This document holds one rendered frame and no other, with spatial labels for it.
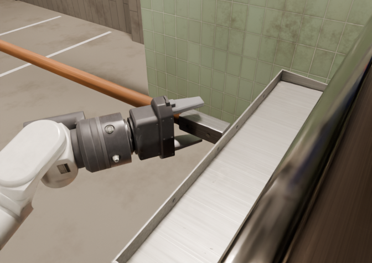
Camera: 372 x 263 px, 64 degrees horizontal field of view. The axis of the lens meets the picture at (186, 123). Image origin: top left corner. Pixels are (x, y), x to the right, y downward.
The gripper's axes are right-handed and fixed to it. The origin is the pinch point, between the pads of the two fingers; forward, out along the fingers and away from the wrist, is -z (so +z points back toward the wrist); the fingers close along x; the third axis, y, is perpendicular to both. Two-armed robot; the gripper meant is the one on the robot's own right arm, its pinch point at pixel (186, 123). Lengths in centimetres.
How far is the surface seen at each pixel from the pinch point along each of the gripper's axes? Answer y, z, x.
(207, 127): 3.8, -2.4, -1.2
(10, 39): -401, 99, 120
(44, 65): -33.4, 23.9, 0.0
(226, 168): 11.1, -2.6, 1.7
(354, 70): 26.5, -2.4, -23.2
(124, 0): -365, -53, 77
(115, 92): -14.3, 10.1, -0.4
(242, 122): 2.3, -10.3, 0.8
